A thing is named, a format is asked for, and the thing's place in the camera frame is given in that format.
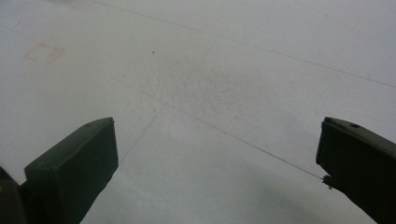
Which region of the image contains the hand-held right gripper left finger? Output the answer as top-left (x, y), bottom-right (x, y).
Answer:
top-left (20, 117), bottom-right (120, 224)

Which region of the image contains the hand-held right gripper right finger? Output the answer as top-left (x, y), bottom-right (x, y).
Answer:
top-left (315, 116), bottom-right (396, 224)

